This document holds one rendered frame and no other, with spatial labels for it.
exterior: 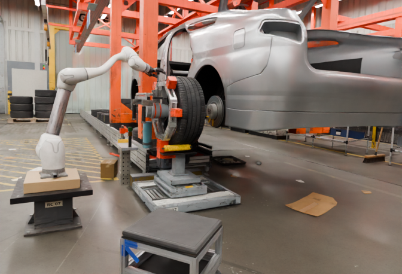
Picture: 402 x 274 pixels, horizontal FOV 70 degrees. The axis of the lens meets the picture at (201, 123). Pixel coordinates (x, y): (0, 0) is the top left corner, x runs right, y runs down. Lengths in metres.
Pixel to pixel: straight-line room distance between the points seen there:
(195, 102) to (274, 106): 0.74
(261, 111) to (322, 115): 0.47
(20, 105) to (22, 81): 2.83
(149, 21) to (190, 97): 1.06
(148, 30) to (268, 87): 1.56
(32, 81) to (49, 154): 11.25
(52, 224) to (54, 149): 0.54
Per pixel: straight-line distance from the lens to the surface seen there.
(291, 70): 2.12
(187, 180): 2.73
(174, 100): 2.49
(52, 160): 2.35
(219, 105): 2.83
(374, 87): 2.69
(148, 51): 3.14
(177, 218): 1.61
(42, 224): 2.44
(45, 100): 10.78
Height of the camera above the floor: 0.98
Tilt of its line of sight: 5 degrees down
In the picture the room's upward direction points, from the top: 2 degrees clockwise
